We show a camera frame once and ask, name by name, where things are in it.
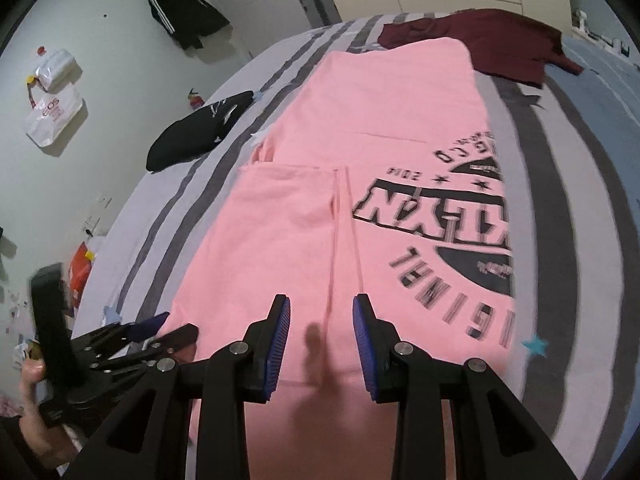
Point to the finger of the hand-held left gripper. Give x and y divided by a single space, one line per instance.
147 327
172 341

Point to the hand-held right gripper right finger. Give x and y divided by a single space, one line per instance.
364 350

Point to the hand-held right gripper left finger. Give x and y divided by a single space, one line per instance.
277 350

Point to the pink printed t-shirt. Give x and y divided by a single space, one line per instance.
310 220

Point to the person's left forearm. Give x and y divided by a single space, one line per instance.
20 457

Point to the person's left hand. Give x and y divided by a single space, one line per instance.
31 385

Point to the orange packet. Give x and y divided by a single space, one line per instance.
80 270

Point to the black folded shirt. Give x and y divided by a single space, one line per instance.
190 135

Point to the white red print shopping bag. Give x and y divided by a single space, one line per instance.
52 120

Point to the striped star print bed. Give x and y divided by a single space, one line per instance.
550 210

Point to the black striped jacket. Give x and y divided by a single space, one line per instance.
185 10

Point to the maroon shirt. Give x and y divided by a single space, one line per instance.
490 40

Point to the white door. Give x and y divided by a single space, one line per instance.
250 0

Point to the dark grey ribbed suitcase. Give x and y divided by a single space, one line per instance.
322 7

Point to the small white appliance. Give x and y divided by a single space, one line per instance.
580 17

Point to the dark desk gadget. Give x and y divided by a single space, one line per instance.
622 47

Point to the white wall socket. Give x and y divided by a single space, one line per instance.
97 207

